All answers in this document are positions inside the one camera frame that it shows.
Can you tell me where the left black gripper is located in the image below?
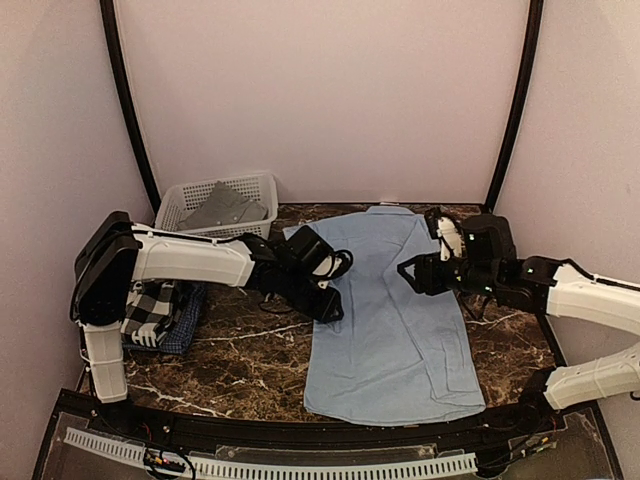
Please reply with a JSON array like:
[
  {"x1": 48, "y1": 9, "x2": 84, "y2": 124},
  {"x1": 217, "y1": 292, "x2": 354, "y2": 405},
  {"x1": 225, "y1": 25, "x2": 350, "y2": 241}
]
[{"x1": 280, "y1": 267, "x2": 345, "y2": 324}]

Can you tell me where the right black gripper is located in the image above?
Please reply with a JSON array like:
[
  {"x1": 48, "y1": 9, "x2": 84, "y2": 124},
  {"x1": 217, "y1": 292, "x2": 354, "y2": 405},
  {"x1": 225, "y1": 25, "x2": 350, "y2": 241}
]
[{"x1": 398, "y1": 251, "x2": 501, "y2": 298}]

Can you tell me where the light blue long sleeve shirt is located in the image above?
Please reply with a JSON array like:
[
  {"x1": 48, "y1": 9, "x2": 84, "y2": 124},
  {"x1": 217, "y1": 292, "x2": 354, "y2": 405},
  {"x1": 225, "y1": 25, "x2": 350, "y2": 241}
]
[{"x1": 304, "y1": 206, "x2": 486, "y2": 426}]

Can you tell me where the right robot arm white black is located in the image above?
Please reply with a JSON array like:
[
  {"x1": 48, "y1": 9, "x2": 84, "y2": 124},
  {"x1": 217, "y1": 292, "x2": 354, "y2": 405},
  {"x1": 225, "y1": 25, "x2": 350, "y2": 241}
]
[{"x1": 397, "y1": 209, "x2": 639, "y2": 434}]

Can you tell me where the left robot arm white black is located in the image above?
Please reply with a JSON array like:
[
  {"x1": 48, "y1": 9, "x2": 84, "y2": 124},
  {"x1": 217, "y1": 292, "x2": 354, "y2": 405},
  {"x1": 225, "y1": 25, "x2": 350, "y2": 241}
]
[{"x1": 70, "y1": 211, "x2": 353, "y2": 436}]

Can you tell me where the grey shirt in basket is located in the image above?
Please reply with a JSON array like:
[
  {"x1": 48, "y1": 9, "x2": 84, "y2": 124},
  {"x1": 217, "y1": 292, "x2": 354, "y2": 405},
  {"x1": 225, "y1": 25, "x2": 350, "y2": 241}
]
[{"x1": 178, "y1": 181, "x2": 268, "y2": 230}]

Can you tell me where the white plastic mesh basket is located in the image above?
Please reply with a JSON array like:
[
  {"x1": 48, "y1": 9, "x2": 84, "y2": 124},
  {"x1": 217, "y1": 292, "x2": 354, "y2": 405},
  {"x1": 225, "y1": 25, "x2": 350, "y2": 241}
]
[{"x1": 155, "y1": 173, "x2": 278, "y2": 238}]

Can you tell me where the blue checked folded shirt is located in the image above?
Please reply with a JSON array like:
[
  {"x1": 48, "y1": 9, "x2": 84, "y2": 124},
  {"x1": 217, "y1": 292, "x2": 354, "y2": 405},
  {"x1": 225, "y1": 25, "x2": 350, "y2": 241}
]
[{"x1": 122, "y1": 281, "x2": 206, "y2": 355}]

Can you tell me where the black white plaid folded shirt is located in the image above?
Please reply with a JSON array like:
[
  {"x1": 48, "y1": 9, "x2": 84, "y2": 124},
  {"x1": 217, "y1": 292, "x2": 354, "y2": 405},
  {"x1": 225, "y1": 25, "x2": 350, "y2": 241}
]
[{"x1": 120, "y1": 281, "x2": 183, "y2": 349}]

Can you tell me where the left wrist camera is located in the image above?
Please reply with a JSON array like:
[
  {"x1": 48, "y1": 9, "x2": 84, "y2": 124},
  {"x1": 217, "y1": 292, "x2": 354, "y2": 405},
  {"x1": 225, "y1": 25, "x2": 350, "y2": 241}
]
[{"x1": 312, "y1": 250, "x2": 354, "y2": 289}]

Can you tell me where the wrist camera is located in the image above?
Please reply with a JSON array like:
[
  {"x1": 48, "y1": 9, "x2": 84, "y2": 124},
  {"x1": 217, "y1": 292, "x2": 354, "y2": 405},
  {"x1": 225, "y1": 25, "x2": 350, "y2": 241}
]
[
  {"x1": 312, "y1": 250, "x2": 354, "y2": 289},
  {"x1": 424, "y1": 207, "x2": 464, "y2": 261}
]

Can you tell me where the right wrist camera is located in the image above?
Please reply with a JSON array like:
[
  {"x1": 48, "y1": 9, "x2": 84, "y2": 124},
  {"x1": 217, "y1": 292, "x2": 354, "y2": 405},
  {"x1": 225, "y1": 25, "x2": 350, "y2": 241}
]
[{"x1": 424, "y1": 207, "x2": 464, "y2": 261}]

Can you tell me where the white slotted cable duct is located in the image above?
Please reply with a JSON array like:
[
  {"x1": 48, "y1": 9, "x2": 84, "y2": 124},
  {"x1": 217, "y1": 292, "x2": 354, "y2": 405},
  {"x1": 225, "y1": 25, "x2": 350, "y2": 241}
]
[{"x1": 64, "y1": 427, "x2": 478, "y2": 479}]

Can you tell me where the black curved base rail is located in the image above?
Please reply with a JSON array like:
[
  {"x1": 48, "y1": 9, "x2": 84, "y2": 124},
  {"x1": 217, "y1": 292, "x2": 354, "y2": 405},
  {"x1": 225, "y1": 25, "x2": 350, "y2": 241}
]
[{"x1": 54, "y1": 389, "x2": 598, "y2": 451}]

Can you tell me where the right black frame post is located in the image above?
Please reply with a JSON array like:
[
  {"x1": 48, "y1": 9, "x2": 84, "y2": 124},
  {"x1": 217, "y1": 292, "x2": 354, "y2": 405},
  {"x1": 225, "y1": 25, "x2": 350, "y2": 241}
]
[{"x1": 483, "y1": 0, "x2": 544, "y2": 213}]

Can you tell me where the black frame post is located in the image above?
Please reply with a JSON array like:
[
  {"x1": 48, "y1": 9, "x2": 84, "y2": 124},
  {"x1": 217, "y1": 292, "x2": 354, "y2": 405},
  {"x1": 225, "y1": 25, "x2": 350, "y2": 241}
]
[
  {"x1": 483, "y1": 0, "x2": 544, "y2": 213},
  {"x1": 99, "y1": 0, "x2": 161, "y2": 214}
]

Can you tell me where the left black frame post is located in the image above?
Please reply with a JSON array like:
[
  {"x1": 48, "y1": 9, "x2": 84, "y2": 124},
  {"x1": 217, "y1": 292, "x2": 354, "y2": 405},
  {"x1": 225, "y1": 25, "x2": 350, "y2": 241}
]
[{"x1": 99, "y1": 0, "x2": 161, "y2": 214}]

